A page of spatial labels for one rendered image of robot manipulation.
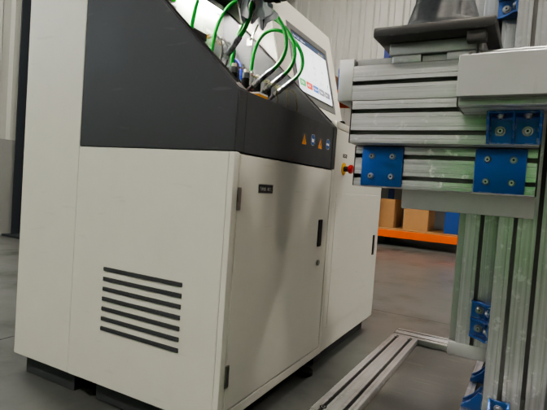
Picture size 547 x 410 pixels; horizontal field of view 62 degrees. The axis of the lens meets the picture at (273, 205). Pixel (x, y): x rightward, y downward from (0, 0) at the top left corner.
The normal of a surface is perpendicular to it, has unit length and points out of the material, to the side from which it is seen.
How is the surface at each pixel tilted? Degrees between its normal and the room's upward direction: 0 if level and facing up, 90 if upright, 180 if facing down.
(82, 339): 90
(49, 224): 90
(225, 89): 90
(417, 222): 90
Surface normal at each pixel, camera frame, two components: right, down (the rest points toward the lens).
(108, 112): -0.47, 0.00
